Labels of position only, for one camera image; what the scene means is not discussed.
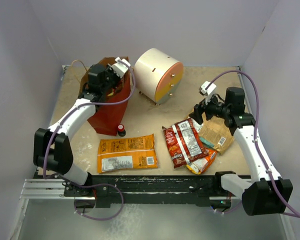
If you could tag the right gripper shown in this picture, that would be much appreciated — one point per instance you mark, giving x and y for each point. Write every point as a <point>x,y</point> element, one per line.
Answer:
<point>199,109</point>

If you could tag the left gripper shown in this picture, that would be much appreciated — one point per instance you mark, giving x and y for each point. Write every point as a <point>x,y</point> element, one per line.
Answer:
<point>108,70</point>

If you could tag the teal snack packet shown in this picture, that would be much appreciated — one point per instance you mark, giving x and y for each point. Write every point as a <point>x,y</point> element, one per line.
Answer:
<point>206,142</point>

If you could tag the red brown paper bag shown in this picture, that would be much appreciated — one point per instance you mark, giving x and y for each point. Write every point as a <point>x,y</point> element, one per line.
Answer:
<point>106,120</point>

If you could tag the Fox's fruit candy bag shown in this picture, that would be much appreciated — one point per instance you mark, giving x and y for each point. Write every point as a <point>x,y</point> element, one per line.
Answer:
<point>115,90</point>

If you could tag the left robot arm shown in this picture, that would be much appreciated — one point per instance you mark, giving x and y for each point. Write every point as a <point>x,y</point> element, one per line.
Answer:
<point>52,149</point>

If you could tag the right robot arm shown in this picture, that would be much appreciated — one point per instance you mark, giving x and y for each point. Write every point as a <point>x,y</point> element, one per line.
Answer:
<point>267,191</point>

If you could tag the tan paper snack bag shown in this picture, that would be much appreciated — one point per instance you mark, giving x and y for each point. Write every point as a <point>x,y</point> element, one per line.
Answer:
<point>215,131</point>

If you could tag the red Doritos bag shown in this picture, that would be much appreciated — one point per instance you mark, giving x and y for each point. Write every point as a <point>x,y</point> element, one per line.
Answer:
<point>183,143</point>

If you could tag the orange white snack bag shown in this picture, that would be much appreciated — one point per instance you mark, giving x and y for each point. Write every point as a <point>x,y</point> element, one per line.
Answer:
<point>199,166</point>

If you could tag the large orange snack bag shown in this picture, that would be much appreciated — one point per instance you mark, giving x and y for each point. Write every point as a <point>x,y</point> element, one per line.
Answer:
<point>127,153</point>

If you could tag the round white drawer cabinet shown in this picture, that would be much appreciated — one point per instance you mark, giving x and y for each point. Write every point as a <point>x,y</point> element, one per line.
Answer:
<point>157,75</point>

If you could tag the small dark sauce bottle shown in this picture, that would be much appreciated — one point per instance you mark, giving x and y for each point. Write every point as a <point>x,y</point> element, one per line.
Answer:
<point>121,130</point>

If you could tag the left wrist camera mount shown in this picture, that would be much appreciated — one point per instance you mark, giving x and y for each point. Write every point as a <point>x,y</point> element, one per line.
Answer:
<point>120,67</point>

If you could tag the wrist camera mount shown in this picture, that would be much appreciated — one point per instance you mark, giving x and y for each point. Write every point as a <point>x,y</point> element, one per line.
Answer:
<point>120,67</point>
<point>207,89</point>

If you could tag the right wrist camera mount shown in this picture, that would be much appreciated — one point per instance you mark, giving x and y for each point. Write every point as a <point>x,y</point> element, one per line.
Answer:
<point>207,89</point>

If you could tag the black front frame rail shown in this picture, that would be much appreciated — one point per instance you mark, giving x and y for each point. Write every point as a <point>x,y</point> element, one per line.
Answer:
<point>198,190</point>

